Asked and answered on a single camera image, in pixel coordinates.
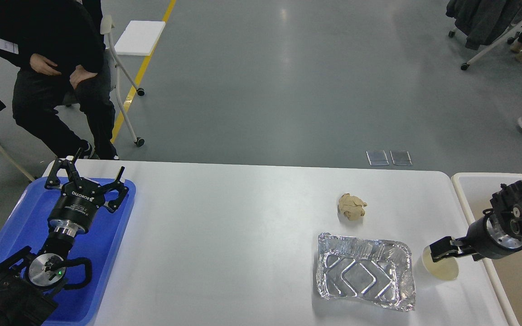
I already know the left floor plate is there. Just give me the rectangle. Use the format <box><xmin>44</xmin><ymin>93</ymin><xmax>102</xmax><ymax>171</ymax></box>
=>
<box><xmin>366</xmin><ymin>150</ymin><xmax>390</xmax><ymax>166</ymax></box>

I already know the right floor plate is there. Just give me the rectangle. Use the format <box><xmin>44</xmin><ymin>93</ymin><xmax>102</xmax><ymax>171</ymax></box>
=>
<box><xmin>390</xmin><ymin>150</ymin><xmax>413</xmax><ymax>166</ymax></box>

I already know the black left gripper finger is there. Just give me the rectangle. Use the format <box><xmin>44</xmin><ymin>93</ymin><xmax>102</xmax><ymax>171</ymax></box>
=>
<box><xmin>44</xmin><ymin>148</ymin><xmax>82</xmax><ymax>190</ymax></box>
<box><xmin>94</xmin><ymin>167</ymin><xmax>129</xmax><ymax>214</ymax></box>

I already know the seated person in black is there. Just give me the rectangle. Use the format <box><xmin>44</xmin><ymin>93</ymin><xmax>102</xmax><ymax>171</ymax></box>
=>
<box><xmin>0</xmin><ymin>0</ymin><xmax>118</xmax><ymax>160</ymax></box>

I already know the white office chair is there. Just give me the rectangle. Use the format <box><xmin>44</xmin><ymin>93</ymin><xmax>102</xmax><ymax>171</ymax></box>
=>
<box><xmin>57</xmin><ymin>14</ymin><xmax>145</xmax><ymax>148</ymax></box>

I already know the crumpled brown paper ball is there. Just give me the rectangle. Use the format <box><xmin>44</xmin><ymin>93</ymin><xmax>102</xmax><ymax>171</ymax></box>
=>
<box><xmin>338</xmin><ymin>193</ymin><xmax>368</xmax><ymax>221</ymax></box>

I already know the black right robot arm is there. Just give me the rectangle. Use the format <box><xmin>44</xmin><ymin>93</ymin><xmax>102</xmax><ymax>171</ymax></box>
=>
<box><xmin>429</xmin><ymin>179</ymin><xmax>522</xmax><ymax>263</ymax></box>

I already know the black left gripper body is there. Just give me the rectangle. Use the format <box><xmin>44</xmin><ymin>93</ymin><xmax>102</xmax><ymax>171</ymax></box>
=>
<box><xmin>47</xmin><ymin>178</ymin><xmax>110</xmax><ymax>235</ymax></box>

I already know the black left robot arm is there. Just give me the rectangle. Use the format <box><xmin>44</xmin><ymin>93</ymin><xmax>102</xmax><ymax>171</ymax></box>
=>
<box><xmin>0</xmin><ymin>158</ymin><xmax>134</xmax><ymax>326</ymax></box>

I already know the white paper cup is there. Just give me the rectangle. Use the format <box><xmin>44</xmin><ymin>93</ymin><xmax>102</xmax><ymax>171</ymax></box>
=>
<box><xmin>421</xmin><ymin>246</ymin><xmax>459</xmax><ymax>281</ymax></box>

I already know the aluminium foil tray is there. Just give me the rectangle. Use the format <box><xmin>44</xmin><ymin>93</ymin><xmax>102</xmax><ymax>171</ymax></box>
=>
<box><xmin>316</xmin><ymin>233</ymin><xmax>416</xmax><ymax>312</ymax></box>

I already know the floor plate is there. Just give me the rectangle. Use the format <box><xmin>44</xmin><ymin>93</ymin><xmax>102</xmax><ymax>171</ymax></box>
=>
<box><xmin>390</xmin><ymin>150</ymin><xmax>413</xmax><ymax>166</ymax></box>
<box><xmin>366</xmin><ymin>150</ymin><xmax>390</xmax><ymax>166</ymax></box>

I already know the beige plastic bin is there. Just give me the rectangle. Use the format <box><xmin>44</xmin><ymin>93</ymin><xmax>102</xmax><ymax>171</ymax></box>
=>
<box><xmin>451</xmin><ymin>173</ymin><xmax>522</xmax><ymax>326</ymax></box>

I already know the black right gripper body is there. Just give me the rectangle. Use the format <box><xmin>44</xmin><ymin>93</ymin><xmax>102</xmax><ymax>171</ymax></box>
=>
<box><xmin>459</xmin><ymin>213</ymin><xmax>522</xmax><ymax>261</ymax></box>

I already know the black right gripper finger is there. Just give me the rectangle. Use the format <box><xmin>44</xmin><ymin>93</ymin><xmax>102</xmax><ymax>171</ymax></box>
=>
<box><xmin>429</xmin><ymin>236</ymin><xmax>469</xmax><ymax>263</ymax></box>

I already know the blue plastic tray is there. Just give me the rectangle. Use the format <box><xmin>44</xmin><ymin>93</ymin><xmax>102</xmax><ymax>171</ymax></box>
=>
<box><xmin>0</xmin><ymin>178</ymin><xmax>136</xmax><ymax>326</ymax></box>

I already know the white foam board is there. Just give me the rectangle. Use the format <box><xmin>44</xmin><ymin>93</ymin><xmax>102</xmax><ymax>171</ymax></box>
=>
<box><xmin>115</xmin><ymin>20</ymin><xmax>166</xmax><ymax>56</ymax></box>

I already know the chair with grey jacket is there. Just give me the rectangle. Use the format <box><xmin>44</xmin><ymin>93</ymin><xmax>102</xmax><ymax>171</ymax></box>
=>
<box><xmin>446</xmin><ymin>0</ymin><xmax>522</xmax><ymax>71</ymax></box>

